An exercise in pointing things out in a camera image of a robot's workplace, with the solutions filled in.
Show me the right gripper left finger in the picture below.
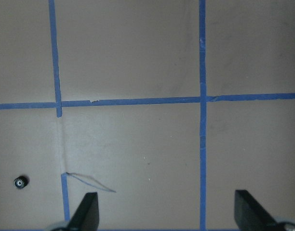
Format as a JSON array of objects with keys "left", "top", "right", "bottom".
[{"left": 47, "top": 192, "right": 100, "bottom": 231}]

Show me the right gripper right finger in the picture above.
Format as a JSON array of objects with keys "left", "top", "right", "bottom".
[{"left": 234, "top": 190, "right": 295, "bottom": 231}]

